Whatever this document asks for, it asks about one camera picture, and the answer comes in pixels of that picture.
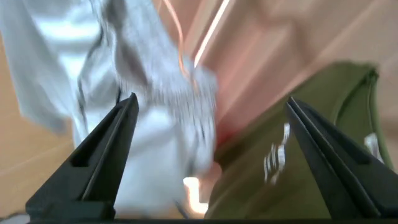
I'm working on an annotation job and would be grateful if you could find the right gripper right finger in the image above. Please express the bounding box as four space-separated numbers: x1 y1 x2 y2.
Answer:
285 96 398 218

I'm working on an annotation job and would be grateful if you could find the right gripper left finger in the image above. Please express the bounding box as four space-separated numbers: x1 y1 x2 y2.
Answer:
25 92 140 220

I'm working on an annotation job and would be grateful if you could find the pale grey garment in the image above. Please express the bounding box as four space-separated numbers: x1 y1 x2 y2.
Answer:
0 0 218 218

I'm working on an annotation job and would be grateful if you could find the green printed shirt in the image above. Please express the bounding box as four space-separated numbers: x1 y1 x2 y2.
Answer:
205 61 395 220

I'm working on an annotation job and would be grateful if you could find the pink clothes hanger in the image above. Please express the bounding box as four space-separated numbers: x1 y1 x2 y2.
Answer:
157 0 191 80

